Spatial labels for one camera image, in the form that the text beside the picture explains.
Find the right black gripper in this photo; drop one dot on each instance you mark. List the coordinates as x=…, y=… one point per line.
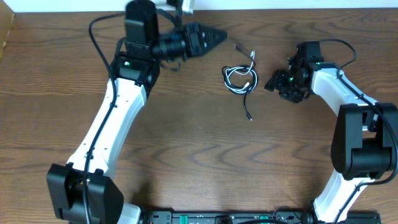
x=277, y=83

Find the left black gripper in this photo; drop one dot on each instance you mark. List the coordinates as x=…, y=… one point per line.
x=192, y=41

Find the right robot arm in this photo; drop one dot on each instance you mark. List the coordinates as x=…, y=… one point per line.
x=364, y=145

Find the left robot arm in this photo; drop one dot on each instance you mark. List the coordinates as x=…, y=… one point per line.
x=83, y=190

